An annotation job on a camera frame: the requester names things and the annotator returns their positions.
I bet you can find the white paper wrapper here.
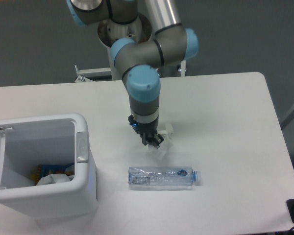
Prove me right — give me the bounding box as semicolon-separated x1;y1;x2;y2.
147;122;174;160

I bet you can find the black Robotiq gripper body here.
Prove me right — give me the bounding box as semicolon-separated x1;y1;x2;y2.
128;115;159;136

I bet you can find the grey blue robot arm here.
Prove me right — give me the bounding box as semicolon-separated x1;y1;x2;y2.
67;0;199;148

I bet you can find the clear plastic water bottle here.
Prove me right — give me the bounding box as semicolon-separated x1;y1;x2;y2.
127;166;201;189

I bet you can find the white plastic trash can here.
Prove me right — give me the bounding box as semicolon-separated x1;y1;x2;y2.
0;114;98;219

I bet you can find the white crumpled tissue in bin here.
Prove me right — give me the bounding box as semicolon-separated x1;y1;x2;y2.
36;174;74;186

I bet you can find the white metal base frame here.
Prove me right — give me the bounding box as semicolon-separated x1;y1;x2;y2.
74;52;188;83

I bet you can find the blue yellow snack bag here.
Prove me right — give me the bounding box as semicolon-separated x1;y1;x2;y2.
29;164;75;184

